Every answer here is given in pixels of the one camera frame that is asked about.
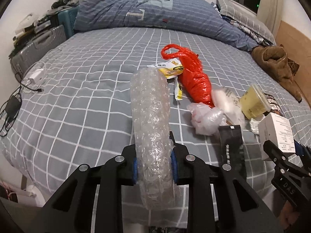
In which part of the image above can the small white cardboard box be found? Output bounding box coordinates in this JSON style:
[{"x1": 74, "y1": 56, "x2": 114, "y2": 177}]
[{"x1": 258, "y1": 113, "x2": 296, "y2": 161}]

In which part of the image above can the clear plastic bag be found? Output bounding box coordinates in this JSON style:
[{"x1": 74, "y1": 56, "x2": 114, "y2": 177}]
[{"x1": 187, "y1": 103, "x2": 227, "y2": 136}]

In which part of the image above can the bubble wrap roll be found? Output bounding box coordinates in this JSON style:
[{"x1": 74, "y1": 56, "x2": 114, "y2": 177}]
[{"x1": 130, "y1": 67, "x2": 175, "y2": 210}]

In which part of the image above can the white tissue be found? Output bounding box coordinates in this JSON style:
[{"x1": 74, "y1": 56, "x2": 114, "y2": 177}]
[{"x1": 249, "y1": 115, "x2": 265, "y2": 135}]

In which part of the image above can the right hand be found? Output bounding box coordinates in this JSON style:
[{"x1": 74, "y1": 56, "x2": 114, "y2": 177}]
[{"x1": 278, "y1": 201, "x2": 300, "y2": 230}]

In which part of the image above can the dark cookie box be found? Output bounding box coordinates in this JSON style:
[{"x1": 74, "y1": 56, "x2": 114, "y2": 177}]
[{"x1": 264, "y1": 93, "x2": 285, "y2": 117}]

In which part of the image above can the yellow plastic cup with lid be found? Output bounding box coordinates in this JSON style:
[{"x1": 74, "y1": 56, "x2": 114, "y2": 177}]
[{"x1": 239, "y1": 84, "x2": 272, "y2": 120}]

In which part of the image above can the white face mask package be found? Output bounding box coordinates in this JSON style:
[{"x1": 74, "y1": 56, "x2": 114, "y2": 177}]
[{"x1": 211, "y1": 87, "x2": 246, "y2": 128}]

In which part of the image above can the brown fleece garment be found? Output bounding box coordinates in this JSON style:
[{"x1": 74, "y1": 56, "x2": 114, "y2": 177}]
[{"x1": 251, "y1": 45, "x2": 302, "y2": 103}]

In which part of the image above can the grey checked bed sheet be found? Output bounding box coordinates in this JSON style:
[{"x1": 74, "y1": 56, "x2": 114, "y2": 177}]
[{"x1": 0, "y1": 27, "x2": 311, "y2": 227}]

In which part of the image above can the wooden headboard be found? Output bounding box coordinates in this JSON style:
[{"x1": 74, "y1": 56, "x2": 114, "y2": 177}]
[{"x1": 276, "y1": 21, "x2": 311, "y2": 105}]

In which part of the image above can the small yellow sachet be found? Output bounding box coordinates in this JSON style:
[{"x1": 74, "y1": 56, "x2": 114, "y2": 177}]
[{"x1": 174, "y1": 77, "x2": 182, "y2": 101}]

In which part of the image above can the black power adapter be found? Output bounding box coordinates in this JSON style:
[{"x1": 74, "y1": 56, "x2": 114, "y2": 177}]
[{"x1": 5, "y1": 94, "x2": 22, "y2": 119}]

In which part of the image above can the red plastic bag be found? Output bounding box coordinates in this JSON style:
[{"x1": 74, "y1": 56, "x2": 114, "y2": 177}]
[{"x1": 161, "y1": 44, "x2": 214, "y2": 108}]

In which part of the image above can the yellow snack wrapper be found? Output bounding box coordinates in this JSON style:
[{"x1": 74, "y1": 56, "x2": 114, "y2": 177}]
[{"x1": 148, "y1": 58, "x2": 183, "y2": 79}]

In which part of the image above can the beige curtain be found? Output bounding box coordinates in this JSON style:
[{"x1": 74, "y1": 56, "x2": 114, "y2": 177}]
[{"x1": 257, "y1": 0, "x2": 284, "y2": 37}]

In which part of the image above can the grey checked pillow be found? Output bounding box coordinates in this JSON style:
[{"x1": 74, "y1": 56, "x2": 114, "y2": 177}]
[{"x1": 217, "y1": 0, "x2": 276, "y2": 46}]

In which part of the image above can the grey suitcase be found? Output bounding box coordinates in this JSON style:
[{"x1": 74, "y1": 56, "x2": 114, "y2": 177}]
[{"x1": 8, "y1": 25, "x2": 66, "y2": 76}]

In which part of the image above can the teal plastic stool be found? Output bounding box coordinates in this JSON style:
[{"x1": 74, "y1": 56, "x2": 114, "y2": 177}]
[{"x1": 58, "y1": 7, "x2": 78, "y2": 39}]

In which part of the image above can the blue striped duvet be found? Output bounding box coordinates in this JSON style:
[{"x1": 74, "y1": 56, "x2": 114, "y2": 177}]
[{"x1": 74, "y1": 0, "x2": 258, "y2": 52}]

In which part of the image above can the white charger with cable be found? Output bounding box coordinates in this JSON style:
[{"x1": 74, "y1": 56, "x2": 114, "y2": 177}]
[{"x1": 26, "y1": 68, "x2": 45, "y2": 90}]

